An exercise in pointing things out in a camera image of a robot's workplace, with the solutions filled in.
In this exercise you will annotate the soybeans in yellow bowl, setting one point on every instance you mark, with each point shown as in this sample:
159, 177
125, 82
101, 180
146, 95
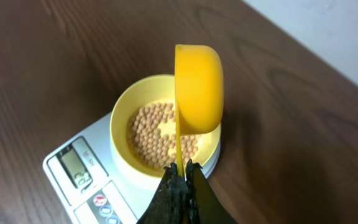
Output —
152, 134

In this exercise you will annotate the yellow measuring scoop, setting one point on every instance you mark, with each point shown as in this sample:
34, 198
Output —
199, 93

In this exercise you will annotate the white digital kitchen scale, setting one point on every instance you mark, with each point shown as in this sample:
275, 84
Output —
93, 183

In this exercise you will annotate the yellow plastic bowl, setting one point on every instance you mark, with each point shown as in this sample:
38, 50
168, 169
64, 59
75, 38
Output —
197, 147

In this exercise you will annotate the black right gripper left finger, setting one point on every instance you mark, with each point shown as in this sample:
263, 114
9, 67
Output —
167, 206

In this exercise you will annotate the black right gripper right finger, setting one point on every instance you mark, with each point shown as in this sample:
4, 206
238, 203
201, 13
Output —
203, 206

